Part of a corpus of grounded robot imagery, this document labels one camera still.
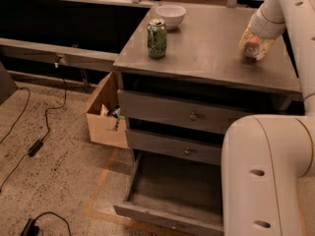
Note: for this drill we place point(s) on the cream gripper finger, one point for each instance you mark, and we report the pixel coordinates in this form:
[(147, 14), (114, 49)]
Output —
[(246, 36), (263, 46)]

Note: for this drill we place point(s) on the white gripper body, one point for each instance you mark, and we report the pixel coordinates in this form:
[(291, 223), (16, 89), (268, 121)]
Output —
[(266, 27)]

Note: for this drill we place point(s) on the grey metal railing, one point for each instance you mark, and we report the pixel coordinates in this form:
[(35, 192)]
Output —
[(62, 54)]

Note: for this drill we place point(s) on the grey middle drawer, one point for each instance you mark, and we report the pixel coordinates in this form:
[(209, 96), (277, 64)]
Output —
[(191, 145)]

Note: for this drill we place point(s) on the grey open bottom drawer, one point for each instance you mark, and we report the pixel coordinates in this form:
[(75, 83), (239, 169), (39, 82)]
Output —
[(174, 193)]

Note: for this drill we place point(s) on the black power adapter with cable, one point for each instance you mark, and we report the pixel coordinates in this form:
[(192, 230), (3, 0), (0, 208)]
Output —
[(38, 143)]

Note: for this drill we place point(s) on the grey drawer cabinet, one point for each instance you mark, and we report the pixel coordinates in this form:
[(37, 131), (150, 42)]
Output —
[(203, 63)]

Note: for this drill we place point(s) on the items inside cardboard box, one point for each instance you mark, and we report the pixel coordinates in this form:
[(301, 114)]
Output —
[(113, 113)]

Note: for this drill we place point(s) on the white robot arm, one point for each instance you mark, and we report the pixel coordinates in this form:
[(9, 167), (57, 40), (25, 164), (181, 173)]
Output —
[(264, 155)]

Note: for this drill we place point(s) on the green soda can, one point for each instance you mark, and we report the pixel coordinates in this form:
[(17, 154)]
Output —
[(157, 38)]

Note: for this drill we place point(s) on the white bowl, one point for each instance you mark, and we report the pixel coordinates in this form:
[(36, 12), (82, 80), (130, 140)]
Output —
[(173, 15)]

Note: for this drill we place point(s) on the red coke can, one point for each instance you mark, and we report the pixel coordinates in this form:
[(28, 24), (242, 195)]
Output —
[(252, 49)]

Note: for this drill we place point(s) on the grey top drawer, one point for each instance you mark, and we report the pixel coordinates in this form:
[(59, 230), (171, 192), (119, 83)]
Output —
[(177, 112)]

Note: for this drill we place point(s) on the cardboard box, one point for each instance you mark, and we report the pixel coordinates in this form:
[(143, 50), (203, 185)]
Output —
[(105, 129)]

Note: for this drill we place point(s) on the black power adapter foreground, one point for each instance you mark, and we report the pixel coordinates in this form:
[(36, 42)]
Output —
[(31, 229)]

